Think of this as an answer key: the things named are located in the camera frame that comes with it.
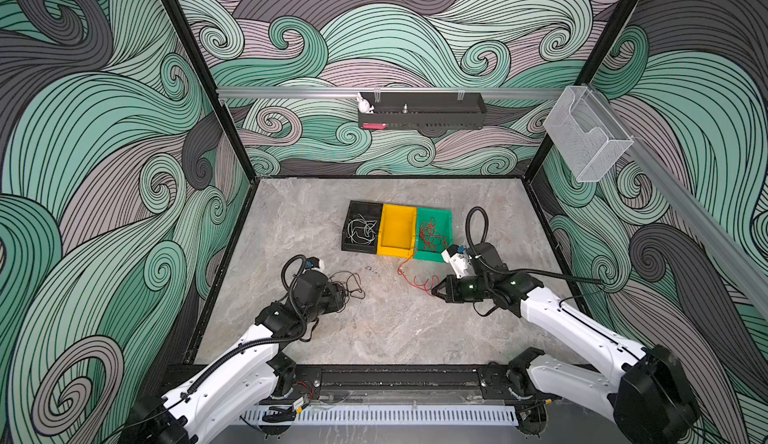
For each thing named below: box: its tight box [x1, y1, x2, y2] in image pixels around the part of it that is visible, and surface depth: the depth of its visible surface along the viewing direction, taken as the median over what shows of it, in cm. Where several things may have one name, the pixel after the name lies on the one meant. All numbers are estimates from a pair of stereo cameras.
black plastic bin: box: [341, 200, 383, 254], surface depth 102 cm
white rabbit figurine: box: [356, 92, 375, 114], surface depth 87 cm
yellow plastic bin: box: [377, 204, 417, 259], surface depth 100 cm
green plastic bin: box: [414, 207, 454, 263], surface depth 103 cm
